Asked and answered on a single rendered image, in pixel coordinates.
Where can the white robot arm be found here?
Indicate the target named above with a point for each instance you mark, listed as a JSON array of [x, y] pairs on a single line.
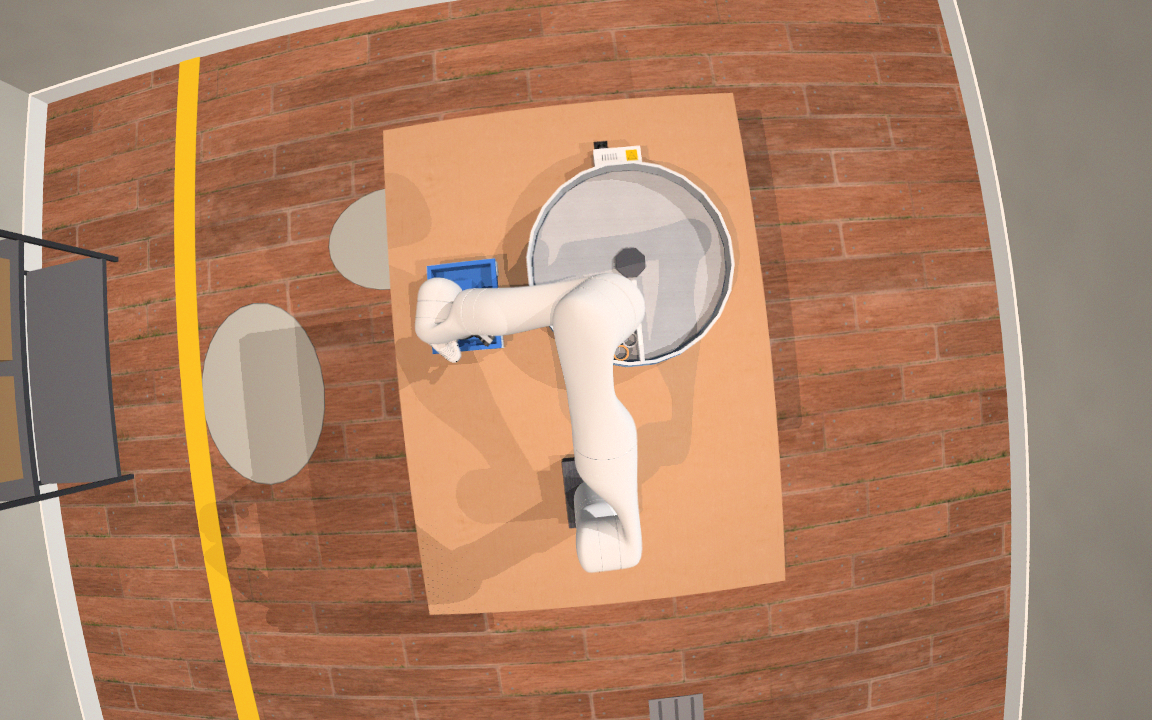
[[589, 323]]

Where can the blue crate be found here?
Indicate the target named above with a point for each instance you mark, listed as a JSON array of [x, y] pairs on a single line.
[[470, 274]]

